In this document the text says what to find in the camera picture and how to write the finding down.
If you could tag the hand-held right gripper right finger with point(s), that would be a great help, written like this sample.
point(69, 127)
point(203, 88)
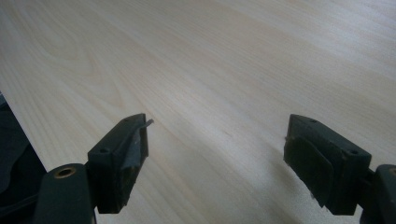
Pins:
point(327, 165)

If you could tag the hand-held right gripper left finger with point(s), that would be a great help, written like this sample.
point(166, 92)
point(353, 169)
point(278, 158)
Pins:
point(120, 165)

